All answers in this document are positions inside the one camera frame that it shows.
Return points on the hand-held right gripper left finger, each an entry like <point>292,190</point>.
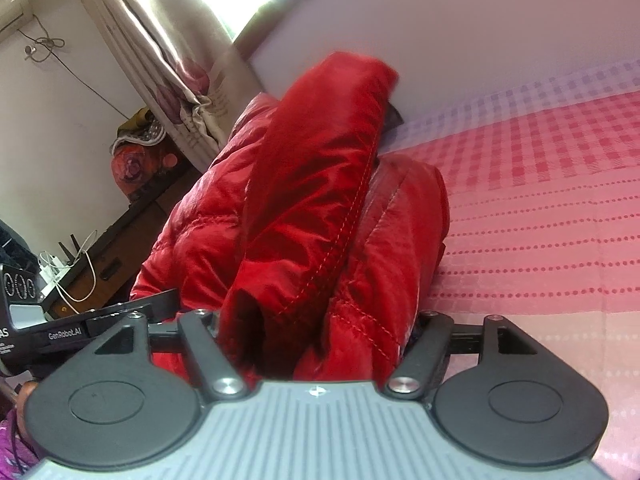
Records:
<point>206,345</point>

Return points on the beige floral curtain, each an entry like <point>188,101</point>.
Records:
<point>165,60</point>

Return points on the black router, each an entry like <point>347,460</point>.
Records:
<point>67,260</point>

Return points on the red down jacket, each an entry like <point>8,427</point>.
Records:
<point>310,200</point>

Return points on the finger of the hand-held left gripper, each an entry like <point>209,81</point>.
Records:
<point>125,310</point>

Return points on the dark wooden cabinet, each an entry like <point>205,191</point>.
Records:
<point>130,240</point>

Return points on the purple patterned clothing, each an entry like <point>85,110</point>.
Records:
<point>12,450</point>

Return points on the white air conditioner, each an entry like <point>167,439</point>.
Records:
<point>12,10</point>

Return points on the pink checked bed sheet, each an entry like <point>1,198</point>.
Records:
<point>540,200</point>

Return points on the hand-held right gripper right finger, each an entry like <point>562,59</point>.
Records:
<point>422,347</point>

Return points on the floral folded blanket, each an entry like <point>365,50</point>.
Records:
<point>135,165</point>

